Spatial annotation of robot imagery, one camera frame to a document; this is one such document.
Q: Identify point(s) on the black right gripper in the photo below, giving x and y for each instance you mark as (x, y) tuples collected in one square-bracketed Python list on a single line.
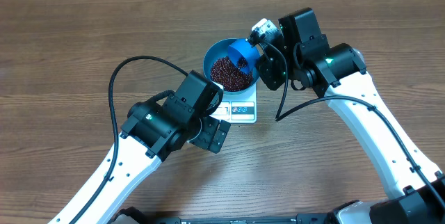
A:
[(269, 69)]

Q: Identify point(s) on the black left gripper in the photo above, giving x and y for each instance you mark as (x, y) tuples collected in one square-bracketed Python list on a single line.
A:
[(206, 141)]

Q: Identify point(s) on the blue plastic measuring scoop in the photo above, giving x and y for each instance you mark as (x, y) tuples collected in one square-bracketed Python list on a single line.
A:
[(243, 55)]

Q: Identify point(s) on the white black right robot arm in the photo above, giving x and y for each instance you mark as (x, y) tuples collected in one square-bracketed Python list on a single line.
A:
[(296, 51)]

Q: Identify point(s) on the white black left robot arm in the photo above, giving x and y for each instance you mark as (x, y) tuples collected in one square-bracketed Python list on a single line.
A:
[(153, 130)]

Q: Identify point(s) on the white digital kitchen scale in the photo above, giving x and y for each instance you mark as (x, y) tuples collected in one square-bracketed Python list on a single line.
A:
[(238, 107)]

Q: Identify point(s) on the teal blue bowl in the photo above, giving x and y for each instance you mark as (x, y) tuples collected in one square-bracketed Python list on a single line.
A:
[(219, 50)]

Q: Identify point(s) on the red adzuki beans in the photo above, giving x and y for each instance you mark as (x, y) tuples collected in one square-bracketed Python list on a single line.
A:
[(224, 72)]

